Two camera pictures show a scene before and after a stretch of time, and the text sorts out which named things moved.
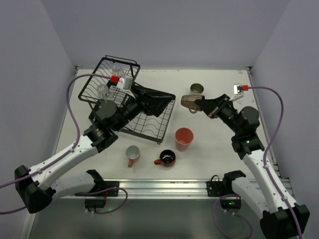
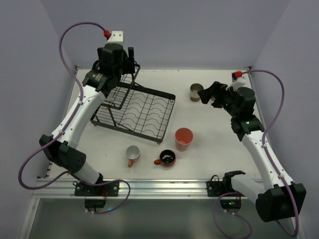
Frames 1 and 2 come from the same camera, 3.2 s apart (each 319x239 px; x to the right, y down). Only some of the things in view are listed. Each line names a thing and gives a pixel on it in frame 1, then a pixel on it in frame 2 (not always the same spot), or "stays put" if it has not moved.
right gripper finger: (210, 106) → (207, 94)
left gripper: (143, 103) → (130, 58)
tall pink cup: (184, 137) stays put
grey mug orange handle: (133, 153) stays put
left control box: (94, 202) stays put
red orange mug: (167, 158) stays put
